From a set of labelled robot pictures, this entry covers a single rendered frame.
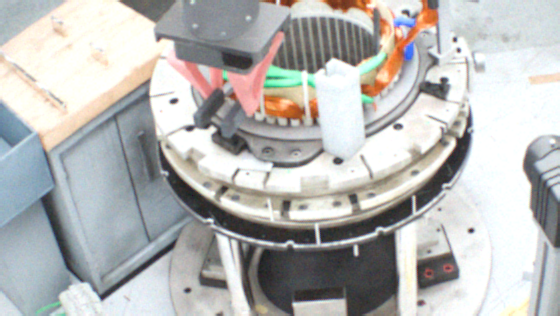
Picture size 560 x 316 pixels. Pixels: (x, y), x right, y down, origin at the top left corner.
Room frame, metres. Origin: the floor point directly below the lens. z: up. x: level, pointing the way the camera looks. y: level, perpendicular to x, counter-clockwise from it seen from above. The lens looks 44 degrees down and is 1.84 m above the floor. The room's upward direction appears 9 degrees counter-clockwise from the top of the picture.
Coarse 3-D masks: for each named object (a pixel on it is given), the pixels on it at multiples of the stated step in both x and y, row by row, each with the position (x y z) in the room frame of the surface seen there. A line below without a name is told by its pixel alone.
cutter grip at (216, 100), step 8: (216, 88) 0.79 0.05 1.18; (216, 96) 0.78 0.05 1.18; (224, 96) 0.79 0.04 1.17; (208, 104) 0.77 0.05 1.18; (216, 104) 0.78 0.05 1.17; (200, 112) 0.76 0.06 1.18; (208, 112) 0.77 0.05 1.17; (216, 112) 0.78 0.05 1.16; (200, 120) 0.76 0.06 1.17; (208, 120) 0.77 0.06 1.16; (200, 128) 0.76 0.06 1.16
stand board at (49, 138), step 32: (96, 0) 1.13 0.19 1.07; (32, 32) 1.10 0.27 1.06; (96, 32) 1.06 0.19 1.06; (128, 32) 1.05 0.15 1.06; (0, 64) 1.04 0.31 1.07; (32, 64) 1.03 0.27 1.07; (64, 64) 1.02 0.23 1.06; (96, 64) 1.00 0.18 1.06; (128, 64) 0.99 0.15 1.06; (0, 96) 0.98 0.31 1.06; (32, 96) 0.97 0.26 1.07; (64, 96) 0.96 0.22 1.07; (96, 96) 0.95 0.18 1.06; (64, 128) 0.92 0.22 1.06
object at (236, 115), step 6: (240, 102) 0.77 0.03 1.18; (234, 108) 0.76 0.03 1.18; (240, 108) 0.76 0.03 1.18; (228, 114) 0.75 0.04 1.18; (234, 114) 0.75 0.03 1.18; (240, 114) 0.76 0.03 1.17; (246, 114) 0.77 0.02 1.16; (228, 120) 0.75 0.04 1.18; (234, 120) 0.75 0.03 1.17; (240, 120) 0.76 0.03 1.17; (222, 126) 0.74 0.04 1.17; (228, 126) 0.74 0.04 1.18; (234, 126) 0.75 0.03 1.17; (222, 132) 0.75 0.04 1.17; (228, 132) 0.74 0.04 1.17
